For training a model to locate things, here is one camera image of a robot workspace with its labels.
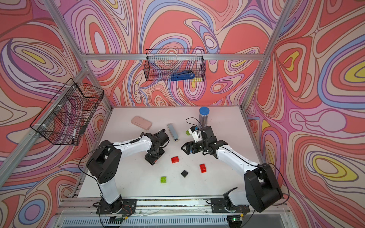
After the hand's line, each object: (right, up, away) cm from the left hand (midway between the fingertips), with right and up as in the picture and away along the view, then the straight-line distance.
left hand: (162, 158), depth 91 cm
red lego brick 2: (+26, -5, -5) cm, 27 cm away
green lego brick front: (+2, -10, -9) cm, 14 cm away
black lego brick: (+14, -7, -7) cm, 18 cm away
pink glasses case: (-19, +23, +17) cm, 34 cm away
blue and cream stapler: (+8, +14, +6) cm, 17 cm away
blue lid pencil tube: (+27, +30, 0) cm, 41 cm away
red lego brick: (+8, 0, -2) cm, 9 cm away
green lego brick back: (+17, +16, +10) cm, 26 cm away
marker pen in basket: (-43, +16, -19) cm, 49 cm away
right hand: (+17, +7, -6) cm, 20 cm away
